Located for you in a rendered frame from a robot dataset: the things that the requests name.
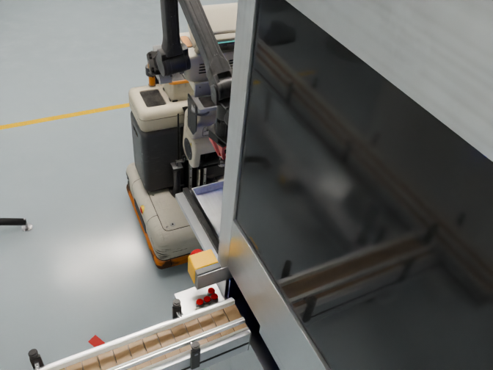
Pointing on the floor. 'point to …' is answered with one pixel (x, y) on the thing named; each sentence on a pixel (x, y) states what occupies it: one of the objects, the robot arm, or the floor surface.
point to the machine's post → (236, 127)
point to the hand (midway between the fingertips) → (222, 155)
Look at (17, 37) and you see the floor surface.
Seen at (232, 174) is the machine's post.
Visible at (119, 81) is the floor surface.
